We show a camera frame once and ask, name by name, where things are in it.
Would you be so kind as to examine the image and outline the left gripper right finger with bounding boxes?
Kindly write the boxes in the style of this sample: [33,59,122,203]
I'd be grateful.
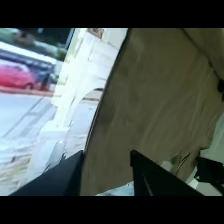
[129,148,205,197]

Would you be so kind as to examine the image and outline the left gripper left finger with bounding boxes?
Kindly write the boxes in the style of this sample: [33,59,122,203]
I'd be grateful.
[10,149,85,197]

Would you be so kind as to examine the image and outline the beige shirt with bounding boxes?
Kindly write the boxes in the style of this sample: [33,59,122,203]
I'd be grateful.
[79,28,224,197]

